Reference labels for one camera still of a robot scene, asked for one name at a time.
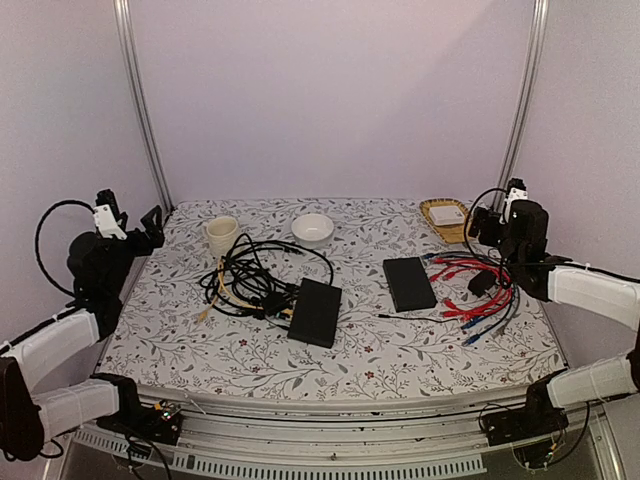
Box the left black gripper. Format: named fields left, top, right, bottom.
left=104, top=205, right=165, bottom=295

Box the black cable bundle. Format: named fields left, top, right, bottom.
left=199, top=232, right=336, bottom=331

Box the black network switch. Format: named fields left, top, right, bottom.
left=383, top=257, right=437, bottom=313
left=287, top=278, right=342, bottom=349

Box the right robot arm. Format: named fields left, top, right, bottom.
left=464, top=178, right=639, bottom=446

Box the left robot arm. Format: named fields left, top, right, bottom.
left=1, top=190, right=165, bottom=461

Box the woven bamboo tray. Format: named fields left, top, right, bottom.
left=420, top=198, right=469, bottom=244

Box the white small box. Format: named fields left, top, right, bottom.
left=428, top=205, right=466, bottom=227

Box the black power adapter right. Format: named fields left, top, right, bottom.
left=467, top=270, right=497, bottom=297

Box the cream ceramic mug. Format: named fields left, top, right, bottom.
left=203, top=216, right=240, bottom=258

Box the white ceramic bowl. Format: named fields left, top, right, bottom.
left=291, top=213, right=334, bottom=248

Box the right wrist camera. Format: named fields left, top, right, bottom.
left=502, top=178, right=528, bottom=223

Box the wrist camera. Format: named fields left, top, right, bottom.
left=93, top=189, right=128, bottom=240
left=502, top=178, right=528, bottom=223

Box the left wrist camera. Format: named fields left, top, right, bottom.
left=93, top=189, right=128, bottom=240

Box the blue ethernet cable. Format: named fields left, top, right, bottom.
left=422, top=253, right=506, bottom=332

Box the thin black power cord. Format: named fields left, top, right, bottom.
left=377, top=313, right=454, bottom=324

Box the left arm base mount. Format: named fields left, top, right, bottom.
left=96, top=399, right=183, bottom=446

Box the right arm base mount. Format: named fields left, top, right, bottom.
left=478, top=403, right=569, bottom=471

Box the front aluminium rail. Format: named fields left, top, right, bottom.
left=44, top=387, right=626, bottom=479

